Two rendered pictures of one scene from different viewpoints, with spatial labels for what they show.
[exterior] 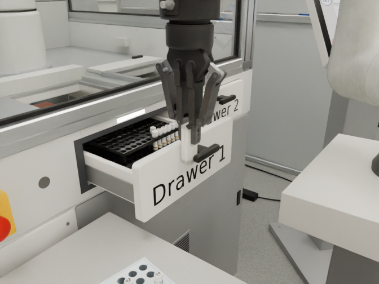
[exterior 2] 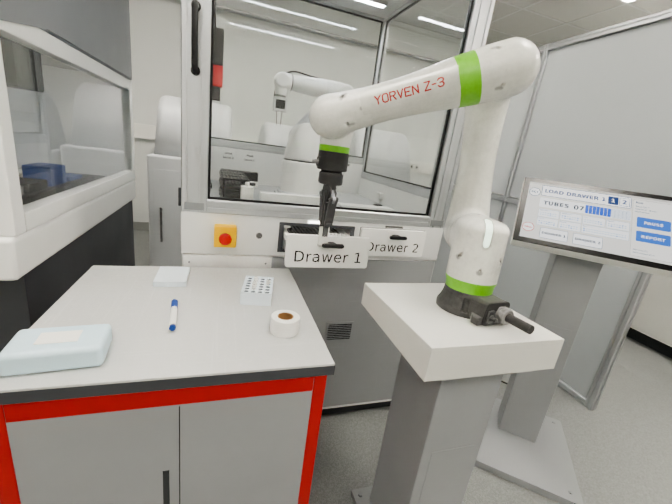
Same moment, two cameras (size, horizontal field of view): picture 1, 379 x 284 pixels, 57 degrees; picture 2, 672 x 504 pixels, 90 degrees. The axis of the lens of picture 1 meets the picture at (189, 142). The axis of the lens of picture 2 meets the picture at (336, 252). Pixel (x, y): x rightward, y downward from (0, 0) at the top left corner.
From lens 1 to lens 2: 0.68 m
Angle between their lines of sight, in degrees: 32
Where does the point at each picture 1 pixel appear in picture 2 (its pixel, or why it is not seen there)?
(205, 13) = (329, 167)
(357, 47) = (454, 211)
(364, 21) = (459, 194)
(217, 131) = (354, 241)
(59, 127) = (273, 212)
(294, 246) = not seen: hidden behind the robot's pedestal
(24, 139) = (255, 210)
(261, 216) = not seen: hidden behind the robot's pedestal
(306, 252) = not seen: hidden behind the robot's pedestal
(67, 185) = (270, 243)
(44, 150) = (263, 220)
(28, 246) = (243, 263)
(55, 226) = (258, 261)
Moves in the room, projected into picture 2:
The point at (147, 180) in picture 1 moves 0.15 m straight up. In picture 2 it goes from (291, 244) to (296, 197)
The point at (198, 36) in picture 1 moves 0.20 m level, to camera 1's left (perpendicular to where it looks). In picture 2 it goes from (327, 178) to (279, 168)
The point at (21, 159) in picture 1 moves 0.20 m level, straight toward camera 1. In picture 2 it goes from (251, 219) to (226, 232)
